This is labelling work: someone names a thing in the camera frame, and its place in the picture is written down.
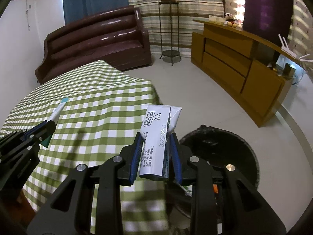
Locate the black trash bin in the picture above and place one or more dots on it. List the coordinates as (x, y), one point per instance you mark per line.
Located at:
(219, 147)

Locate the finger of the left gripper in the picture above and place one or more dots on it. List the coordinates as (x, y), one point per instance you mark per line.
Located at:
(24, 154)
(10, 141)

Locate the white flat box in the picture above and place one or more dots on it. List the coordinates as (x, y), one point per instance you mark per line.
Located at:
(216, 19)

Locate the white wifi router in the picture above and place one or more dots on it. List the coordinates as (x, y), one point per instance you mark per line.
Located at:
(286, 49)

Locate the teal white tube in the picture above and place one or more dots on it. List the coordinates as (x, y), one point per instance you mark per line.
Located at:
(55, 117)

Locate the wooden TV cabinet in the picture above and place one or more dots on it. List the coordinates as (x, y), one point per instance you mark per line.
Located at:
(242, 64)

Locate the Mickey Mouse plush toy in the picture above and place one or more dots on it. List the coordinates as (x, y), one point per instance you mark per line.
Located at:
(230, 20)

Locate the patterned beige curtain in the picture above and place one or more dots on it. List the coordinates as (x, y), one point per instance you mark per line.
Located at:
(300, 34)

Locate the dark purple curtain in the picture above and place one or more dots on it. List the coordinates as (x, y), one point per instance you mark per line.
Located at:
(268, 18)

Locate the black metal plant stand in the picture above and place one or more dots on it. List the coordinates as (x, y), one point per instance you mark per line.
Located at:
(170, 53)

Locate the striped curtain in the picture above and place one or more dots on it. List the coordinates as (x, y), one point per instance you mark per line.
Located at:
(189, 11)

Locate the dark red leather sofa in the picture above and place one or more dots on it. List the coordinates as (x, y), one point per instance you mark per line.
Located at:
(117, 37)

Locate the white grey tube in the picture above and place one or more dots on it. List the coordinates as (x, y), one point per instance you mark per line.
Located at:
(158, 125)

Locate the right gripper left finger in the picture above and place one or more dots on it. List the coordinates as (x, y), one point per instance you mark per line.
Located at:
(120, 170)

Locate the orange trash in bin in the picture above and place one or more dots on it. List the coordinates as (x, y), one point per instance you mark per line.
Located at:
(215, 188)

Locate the green checkered tablecloth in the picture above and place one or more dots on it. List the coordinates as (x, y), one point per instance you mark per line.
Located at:
(104, 113)

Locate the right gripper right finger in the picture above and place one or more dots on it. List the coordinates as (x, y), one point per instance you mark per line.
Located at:
(191, 170)

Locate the small dark box on cabinet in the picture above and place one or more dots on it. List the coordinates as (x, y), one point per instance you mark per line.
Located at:
(289, 70)

